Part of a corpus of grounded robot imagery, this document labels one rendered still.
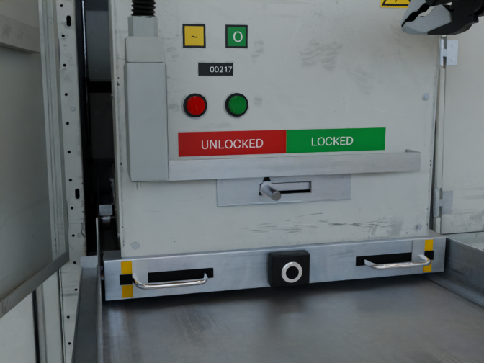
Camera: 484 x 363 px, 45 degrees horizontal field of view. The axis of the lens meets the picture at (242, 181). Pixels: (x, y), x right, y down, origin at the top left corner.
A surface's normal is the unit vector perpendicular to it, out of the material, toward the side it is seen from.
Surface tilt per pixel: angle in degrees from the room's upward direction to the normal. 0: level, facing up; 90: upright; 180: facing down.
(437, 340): 0
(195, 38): 93
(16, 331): 90
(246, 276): 93
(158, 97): 93
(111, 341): 0
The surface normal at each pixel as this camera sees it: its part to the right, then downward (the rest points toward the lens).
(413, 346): -0.01, -0.99
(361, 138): 0.23, 0.18
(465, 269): -0.97, 0.04
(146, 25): 0.59, 0.15
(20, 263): 1.00, -0.01
